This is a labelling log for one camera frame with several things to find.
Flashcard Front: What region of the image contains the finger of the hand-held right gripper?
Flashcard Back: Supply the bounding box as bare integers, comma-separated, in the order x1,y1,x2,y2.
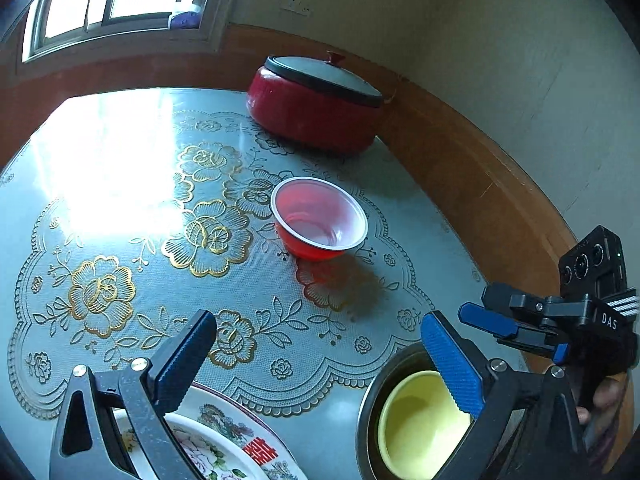
459,302,522,339
481,282,548,318

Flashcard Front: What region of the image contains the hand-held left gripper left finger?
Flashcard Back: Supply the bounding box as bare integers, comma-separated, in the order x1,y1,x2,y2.
50,310,218,480

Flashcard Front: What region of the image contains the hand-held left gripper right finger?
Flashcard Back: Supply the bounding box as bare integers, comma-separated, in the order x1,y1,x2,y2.
421,310,591,480

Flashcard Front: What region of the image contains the yellow plastic bowl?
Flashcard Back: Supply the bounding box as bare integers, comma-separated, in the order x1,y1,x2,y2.
377,370,473,480

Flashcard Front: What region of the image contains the stainless steel bowl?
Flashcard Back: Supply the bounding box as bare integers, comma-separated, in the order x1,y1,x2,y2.
357,342,501,480

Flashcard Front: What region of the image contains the white plate with rose print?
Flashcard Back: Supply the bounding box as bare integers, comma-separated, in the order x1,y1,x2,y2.
114,411,251,480

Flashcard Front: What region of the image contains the white plate with red characters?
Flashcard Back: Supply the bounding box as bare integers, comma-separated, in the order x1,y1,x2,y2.
112,382,308,480

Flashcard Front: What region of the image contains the red plastic bowl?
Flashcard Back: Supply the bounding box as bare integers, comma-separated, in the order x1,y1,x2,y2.
270,177,369,262

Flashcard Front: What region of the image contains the person's right forearm purple sleeve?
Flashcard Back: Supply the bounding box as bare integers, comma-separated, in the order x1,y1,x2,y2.
582,410,640,480

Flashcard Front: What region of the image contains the person's right hand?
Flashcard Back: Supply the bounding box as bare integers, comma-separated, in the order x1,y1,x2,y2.
575,375,632,436

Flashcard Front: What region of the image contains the floral lace plastic tablecloth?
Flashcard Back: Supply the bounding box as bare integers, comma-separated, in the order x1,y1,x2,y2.
0,87,531,480

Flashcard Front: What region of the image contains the red cooking pot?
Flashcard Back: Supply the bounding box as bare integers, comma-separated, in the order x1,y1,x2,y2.
247,62,378,153

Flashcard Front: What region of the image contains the grey pot lid red knob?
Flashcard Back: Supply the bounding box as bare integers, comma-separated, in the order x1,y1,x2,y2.
264,51,385,109

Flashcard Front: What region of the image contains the purple cloth on windowsill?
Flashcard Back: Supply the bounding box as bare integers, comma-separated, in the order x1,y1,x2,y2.
169,2,203,30

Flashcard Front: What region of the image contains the window frame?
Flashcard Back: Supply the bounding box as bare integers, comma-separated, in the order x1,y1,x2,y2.
20,0,236,63

